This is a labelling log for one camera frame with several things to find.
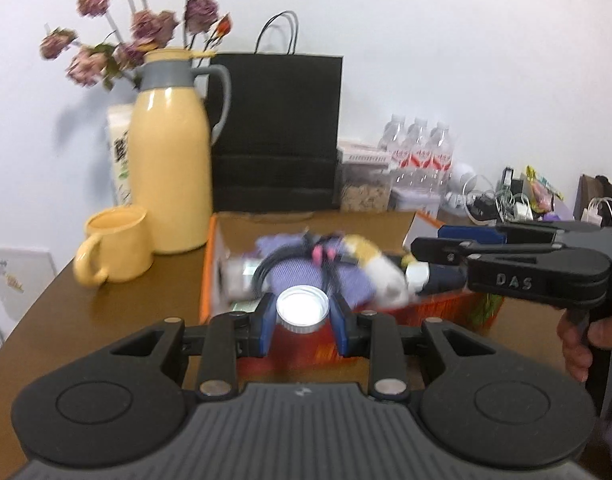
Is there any yellow mug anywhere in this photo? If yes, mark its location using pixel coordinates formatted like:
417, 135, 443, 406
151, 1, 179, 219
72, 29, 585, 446
73, 205, 154, 287

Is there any clear food container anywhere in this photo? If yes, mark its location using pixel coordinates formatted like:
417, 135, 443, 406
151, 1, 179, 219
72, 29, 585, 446
338, 162, 393, 212

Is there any small white fan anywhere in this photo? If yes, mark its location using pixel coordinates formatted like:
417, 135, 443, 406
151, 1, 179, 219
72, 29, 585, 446
443, 161, 479, 208

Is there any white multi-port charger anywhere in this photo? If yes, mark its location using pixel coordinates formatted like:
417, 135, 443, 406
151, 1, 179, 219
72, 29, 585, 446
583, 197, 607, 225

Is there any dried pink roses bouquet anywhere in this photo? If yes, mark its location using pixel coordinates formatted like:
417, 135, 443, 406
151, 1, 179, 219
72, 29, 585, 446
38, 0, 234, 92

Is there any purple drawstring pouch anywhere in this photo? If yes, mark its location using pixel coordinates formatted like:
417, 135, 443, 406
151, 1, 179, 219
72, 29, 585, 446
256, 232, 377, 306

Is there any yellow and white plush toy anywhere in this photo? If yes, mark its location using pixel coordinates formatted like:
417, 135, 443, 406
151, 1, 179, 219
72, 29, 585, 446
346, 234, 419, 308

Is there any yellow thermos jug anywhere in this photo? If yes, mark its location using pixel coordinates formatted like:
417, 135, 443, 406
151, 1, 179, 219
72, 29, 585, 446
128, 47, 233, 255

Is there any black cable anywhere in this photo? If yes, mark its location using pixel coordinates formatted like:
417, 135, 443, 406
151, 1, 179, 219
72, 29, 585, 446
251, 232, 347, 306

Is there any white plastic bottle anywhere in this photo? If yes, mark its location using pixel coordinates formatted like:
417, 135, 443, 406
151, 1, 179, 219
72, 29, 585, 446
221, 255, 267, 306

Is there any navy fabric pouch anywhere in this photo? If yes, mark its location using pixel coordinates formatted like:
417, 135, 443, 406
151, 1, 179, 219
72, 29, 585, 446
386, 255, 469, 293

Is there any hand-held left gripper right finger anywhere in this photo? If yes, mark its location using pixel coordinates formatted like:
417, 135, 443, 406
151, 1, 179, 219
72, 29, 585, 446
330, 296, 502, 403

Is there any person's right hand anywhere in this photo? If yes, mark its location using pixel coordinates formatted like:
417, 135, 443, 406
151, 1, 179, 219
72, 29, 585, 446
557, 309, 612, 386

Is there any white milk carton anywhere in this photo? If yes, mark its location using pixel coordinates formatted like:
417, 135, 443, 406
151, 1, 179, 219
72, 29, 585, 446
106, 105, 137, 207

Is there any yellow green snack packet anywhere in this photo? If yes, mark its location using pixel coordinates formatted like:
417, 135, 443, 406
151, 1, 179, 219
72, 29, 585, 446
523, 165, 562, 213

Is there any black paper bag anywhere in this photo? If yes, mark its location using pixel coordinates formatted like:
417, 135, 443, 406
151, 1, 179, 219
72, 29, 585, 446
206, 10, 344, 213

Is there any brown bag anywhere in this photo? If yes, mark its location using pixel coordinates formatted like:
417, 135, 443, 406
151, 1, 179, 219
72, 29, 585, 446
578, 174, 612, 226

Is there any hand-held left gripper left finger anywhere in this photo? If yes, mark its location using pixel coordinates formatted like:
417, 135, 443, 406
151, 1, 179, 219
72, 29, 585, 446
106, 293, 278, 402

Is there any red cardboard box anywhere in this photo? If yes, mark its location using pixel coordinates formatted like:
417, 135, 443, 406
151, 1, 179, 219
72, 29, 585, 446
199, 210, 504, 373

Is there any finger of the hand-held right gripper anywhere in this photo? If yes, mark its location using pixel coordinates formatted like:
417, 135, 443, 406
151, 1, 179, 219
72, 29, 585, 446
410, 236, 567, 267
437, 222, 572, 247

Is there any white panel board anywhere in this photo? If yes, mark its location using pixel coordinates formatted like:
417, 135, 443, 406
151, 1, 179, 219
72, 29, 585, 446
0, 246, 56, 356

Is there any white flat box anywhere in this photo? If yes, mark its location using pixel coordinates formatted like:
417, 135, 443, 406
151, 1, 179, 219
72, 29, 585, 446
336, 142, 393, 166

